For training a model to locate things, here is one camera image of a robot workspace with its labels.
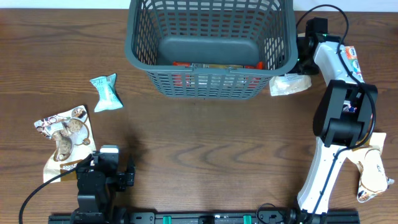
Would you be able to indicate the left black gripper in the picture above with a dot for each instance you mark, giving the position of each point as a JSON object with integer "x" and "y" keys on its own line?
{"x": 126, "y": 178}

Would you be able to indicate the cream brown snack bag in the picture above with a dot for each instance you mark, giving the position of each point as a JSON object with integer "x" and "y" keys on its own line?
{"x": 367, "y": 158}

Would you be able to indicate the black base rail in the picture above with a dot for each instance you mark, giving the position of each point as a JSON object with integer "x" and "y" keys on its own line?
{"x": 264, "y": 216}

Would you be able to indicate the grey plastic mesh basket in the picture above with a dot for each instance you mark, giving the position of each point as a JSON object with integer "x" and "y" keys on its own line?
{"x": 226, "y": 32}

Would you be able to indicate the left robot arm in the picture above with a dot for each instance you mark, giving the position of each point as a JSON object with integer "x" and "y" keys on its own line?
{"x": 98, "y": 180}

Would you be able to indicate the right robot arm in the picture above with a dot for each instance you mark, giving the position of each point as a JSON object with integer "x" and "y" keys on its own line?
{"x": 343, "y": 121}

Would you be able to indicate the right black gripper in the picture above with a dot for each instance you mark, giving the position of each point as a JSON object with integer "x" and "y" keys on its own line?
{"x": 302, "y": 54}

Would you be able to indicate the cookie snack bag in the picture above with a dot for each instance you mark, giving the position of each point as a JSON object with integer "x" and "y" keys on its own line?
{"x": 71, "y": 131}

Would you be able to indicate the orange brown snack bar pack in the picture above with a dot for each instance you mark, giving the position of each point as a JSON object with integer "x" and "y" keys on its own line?
{"x": 177, "y": 79}

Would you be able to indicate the beige paper pouch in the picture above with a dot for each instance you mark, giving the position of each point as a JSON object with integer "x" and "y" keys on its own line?
{"x": 288, "y": 84}

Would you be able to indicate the teal wipes packet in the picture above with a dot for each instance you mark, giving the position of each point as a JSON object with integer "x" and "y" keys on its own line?
{"x": 108, "y": 100}

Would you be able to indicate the Kleenex tissue multipack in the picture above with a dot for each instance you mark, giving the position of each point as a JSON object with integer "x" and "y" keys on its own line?
{"x": 354, "y": 60}

